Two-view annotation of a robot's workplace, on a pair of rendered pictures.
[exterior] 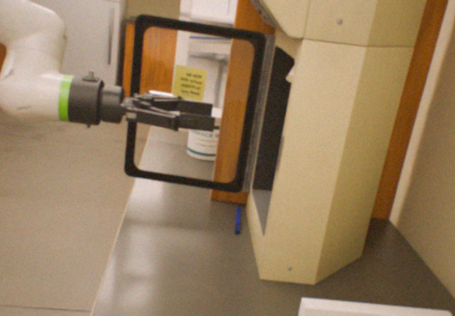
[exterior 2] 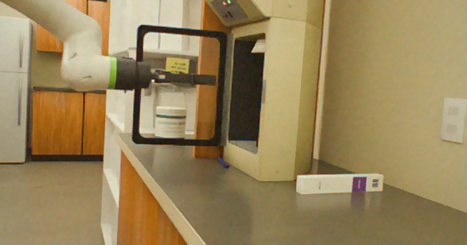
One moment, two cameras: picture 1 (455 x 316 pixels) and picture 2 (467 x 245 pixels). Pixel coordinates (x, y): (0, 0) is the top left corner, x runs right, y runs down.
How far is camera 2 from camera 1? 50 cm
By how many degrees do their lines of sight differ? 21
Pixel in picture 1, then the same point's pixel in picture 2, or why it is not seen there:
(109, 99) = (143, 68)
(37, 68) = (92, 51)
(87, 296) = not seen: outside the picture
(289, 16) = (263, 3)
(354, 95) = (303, 50)
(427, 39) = not seen: hidden behind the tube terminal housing
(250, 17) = (212, 25)
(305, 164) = (280, 96)
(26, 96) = (88, 69)
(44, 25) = (91, 25)
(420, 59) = not seen: hidden behind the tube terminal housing
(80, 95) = (124, 67)
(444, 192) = (347, 125)
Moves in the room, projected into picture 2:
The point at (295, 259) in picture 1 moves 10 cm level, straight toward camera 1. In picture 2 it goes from (280, 163) to (288, 171)
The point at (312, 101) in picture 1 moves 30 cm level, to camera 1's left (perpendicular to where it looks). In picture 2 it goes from (280, 54) to (175, 46)
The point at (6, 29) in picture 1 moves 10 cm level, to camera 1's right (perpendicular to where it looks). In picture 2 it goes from (69, 26) to (108, 30)
